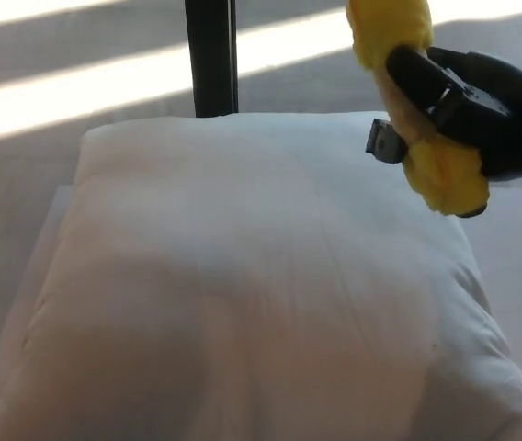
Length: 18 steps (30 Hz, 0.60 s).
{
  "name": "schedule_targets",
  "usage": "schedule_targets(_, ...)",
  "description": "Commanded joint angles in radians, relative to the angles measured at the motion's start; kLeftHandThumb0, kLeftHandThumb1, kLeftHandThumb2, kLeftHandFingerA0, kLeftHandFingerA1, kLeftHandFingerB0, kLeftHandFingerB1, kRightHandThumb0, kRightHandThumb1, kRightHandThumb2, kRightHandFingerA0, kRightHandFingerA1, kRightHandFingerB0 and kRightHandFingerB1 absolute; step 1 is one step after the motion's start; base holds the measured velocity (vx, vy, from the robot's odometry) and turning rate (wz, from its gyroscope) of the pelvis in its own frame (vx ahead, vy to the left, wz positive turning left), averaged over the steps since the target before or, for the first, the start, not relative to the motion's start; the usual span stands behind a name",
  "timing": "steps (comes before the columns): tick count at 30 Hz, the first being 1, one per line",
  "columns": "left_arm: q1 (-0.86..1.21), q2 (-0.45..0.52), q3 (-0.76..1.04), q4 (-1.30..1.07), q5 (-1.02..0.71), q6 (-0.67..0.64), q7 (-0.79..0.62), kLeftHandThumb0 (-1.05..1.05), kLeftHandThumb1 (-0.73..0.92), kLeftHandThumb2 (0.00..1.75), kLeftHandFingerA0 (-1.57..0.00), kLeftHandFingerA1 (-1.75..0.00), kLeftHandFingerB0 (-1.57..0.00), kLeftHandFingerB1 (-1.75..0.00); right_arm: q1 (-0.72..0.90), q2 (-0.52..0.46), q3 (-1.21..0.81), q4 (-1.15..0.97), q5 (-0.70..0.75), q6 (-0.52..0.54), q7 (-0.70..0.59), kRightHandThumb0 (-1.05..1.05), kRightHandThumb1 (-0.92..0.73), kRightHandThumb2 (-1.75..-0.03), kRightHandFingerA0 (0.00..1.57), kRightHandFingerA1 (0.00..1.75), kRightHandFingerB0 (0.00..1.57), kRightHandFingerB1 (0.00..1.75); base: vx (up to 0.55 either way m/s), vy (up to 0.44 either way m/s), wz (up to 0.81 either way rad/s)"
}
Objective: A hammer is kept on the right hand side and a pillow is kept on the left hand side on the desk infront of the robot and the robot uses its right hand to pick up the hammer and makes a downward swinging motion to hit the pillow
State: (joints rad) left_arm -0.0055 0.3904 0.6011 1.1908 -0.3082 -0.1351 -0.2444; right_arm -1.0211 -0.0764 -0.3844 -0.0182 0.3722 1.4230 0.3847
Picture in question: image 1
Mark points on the black vertical post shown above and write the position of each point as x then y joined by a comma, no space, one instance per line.
210,55

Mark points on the yellow fluffy cloth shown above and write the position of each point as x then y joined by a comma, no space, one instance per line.
445,174

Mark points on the white pillow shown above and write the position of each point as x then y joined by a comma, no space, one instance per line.
252,285

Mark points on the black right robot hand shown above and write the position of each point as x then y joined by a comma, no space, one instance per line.
495,119

